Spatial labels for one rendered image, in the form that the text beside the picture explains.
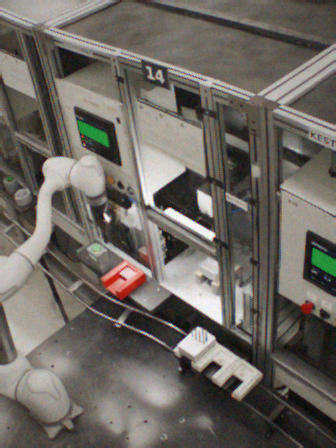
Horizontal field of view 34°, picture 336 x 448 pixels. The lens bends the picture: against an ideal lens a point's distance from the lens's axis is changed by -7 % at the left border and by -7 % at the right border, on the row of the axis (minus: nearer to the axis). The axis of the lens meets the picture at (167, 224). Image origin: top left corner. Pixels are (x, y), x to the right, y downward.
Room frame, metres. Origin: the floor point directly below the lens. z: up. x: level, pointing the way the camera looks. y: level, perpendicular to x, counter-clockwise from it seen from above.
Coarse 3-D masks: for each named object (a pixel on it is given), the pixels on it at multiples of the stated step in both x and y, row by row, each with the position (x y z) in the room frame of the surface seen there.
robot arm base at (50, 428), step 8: (72, 408) 1.24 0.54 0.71; (80, 408) 1.24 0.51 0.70; (32, 416) 1.24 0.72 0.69; (72, 416) 1.21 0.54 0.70; (40, 424) 1.20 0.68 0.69; (48, 424) 1.17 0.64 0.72; (56, 424) 1.17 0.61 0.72; (64, 424) 1.17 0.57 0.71; (72, 424) 1.16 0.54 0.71; (48, 432) 1.15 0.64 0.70; (56, 432) 1.15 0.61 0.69
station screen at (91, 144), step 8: (80, 120) 1.92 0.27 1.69; (88, 120) 1.88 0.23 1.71; (96, 128) 1.84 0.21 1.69; (104, 128) 1.80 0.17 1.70; (80, 136) 1.94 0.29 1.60; (88, 144) 1.90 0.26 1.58; (96, 144) 1.86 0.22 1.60; (96, 152) 1.87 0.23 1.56; (104, 152) 1.82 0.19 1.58; (112, 160) 1.79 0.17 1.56
